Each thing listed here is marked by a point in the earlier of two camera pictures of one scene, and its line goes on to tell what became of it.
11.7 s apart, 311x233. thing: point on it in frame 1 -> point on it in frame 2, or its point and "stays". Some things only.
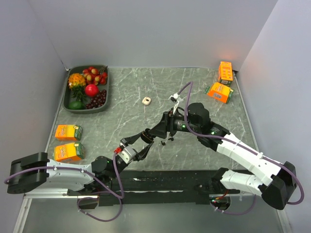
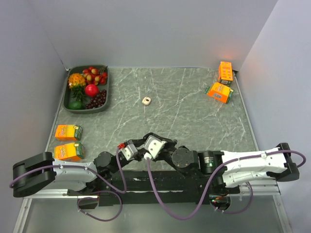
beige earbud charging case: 146,100 stays
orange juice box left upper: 68,132 stays
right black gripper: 166,124 -> 169,141
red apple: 91,90 stays
